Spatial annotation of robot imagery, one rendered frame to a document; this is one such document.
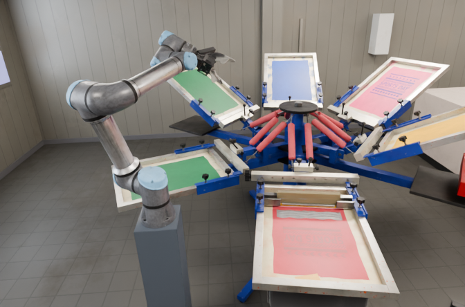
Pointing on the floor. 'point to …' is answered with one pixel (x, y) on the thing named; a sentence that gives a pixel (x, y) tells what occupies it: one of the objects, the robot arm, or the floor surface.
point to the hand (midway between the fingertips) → (229, 72)
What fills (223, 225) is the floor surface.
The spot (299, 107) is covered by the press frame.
